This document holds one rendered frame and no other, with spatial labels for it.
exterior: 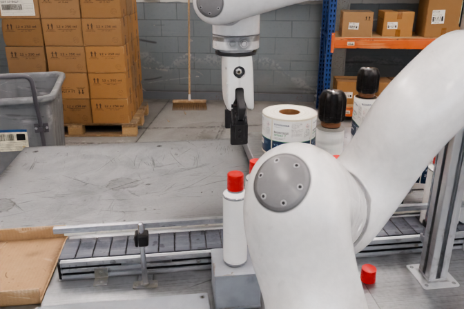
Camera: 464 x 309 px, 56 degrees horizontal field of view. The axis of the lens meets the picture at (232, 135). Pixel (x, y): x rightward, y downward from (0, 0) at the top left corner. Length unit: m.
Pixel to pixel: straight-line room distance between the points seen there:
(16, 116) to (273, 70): 3.39
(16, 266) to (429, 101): 1.00
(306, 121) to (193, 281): 0.75
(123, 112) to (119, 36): 0.73
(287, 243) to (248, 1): 0.37
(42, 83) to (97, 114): 0.89
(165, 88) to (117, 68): 1.56
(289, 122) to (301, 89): 4.10
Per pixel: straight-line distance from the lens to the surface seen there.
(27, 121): 3.05
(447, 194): 1.05
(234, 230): 0.91
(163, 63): 5.70
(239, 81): 0.77
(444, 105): 0.55
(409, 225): 1.27
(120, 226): 1.06
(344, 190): 0.48
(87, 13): 4.30
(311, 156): 0.47
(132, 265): 1.10
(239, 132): 0.79
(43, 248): 1.27
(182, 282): 1.08
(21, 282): 1.17
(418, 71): 0.56
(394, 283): 1.13
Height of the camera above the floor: 1.50
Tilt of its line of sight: 20 degrees down
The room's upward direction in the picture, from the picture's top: straight up
